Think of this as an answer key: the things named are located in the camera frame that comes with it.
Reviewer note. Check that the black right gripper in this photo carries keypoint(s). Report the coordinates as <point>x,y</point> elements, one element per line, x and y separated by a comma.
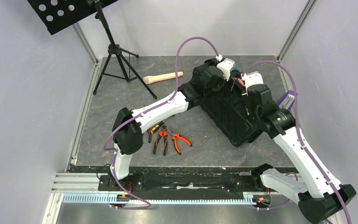
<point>250,99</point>

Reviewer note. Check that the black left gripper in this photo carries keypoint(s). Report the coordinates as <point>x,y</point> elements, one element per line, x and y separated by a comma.
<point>223,80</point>

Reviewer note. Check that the black plastic toolbox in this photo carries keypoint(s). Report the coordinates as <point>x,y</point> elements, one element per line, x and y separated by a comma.
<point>229,109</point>

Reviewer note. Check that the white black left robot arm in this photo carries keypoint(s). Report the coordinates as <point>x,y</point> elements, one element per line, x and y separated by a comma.
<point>129,127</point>

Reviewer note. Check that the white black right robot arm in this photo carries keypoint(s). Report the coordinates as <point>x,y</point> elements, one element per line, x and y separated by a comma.
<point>321,194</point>

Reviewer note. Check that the purple plastic scraper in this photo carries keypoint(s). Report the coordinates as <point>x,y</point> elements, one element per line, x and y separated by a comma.
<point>286,101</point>

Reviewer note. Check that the orange cutting pliers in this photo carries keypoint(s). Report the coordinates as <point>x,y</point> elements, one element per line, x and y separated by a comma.
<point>176,137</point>

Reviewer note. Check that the yellow black screwdriver lower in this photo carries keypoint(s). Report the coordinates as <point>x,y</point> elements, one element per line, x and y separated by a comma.
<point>155,127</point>

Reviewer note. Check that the orange black needle-nose pliers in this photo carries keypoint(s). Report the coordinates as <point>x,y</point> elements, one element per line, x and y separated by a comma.
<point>150,134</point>

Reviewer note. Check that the black tripod music stand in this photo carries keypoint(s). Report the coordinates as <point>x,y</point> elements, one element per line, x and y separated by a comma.
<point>60,14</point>

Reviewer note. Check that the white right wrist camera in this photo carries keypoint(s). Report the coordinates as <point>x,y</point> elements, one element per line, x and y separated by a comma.
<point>252,78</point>

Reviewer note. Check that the beige wooden handle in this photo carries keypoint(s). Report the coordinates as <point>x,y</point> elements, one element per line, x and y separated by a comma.
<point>159,78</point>

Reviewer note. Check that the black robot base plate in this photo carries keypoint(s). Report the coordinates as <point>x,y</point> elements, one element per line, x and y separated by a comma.
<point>183,183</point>

